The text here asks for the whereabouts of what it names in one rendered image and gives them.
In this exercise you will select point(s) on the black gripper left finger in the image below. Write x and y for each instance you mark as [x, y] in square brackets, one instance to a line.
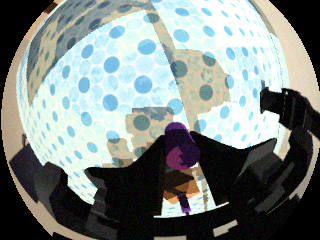
[145, 176]

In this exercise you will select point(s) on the orange block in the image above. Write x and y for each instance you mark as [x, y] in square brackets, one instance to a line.
[178, 181]

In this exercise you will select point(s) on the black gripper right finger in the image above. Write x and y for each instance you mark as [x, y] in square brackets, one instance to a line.
[223, 165]

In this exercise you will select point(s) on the purple marker cap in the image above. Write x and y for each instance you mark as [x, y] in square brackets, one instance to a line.
[180, 149]

